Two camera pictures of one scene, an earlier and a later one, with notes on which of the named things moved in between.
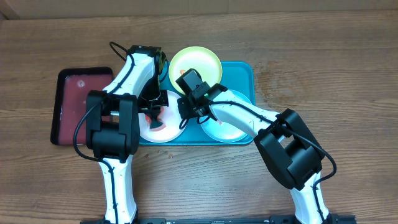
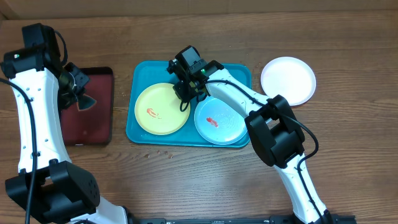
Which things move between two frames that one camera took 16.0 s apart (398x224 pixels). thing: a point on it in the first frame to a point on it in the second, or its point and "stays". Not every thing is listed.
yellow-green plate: (206, 62) to (157, 109)
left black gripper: (154, 108) to (83, 79)
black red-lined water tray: (73, 84) stays
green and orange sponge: (156, 125) to (85, 102)
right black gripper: (186, 106) to (183, 92)
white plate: (170, 116) to (293, 78)
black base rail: (336, 219) stays
